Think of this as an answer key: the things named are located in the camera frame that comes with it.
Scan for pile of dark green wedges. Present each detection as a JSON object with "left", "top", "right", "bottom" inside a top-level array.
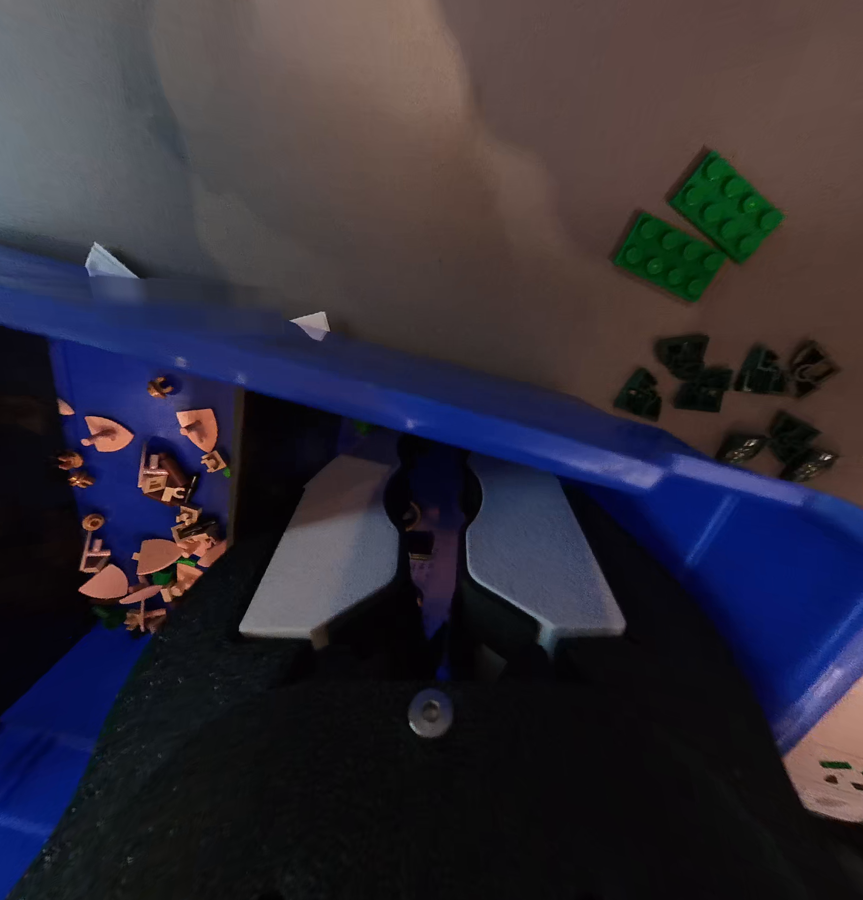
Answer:
[{"left": 612, "top": 334, "right": 841, "bottom": 485}]

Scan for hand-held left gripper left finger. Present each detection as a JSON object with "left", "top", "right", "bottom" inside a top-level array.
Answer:
[{"left": 238, "top": 453, "right": 404, "bottom": 649}]

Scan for pile of tan bricks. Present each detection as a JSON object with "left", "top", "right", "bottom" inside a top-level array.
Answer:
[{"left": 55, "top": 376, "right": 230, "bottom": 634}]

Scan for white instruction sheet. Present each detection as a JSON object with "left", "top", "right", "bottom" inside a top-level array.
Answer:
[{"left": 783, "top": 657, "right": 863, "bottom": 824}]

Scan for blue plastic bin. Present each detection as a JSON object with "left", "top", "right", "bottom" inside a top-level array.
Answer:
[{"left": 0, "top": 239, "right": 863, "bottom": 900}]

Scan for crumpled white paper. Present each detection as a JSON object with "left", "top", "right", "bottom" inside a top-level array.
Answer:
[{"left": 85, "top": 242, "right": 330, "bottom": 342}]

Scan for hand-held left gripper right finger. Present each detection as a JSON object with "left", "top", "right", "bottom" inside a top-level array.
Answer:
[{"left": 463, "top": 453, "right": 627, "bottom": 655}]

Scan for bright green plate brick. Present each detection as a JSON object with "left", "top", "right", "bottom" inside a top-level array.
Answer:
[
  {"left": 668, "top": 150, "right": 785, "bottom": 265},
  {"left": 612, "top": 211, "right": 728, "bottom": 303}
]

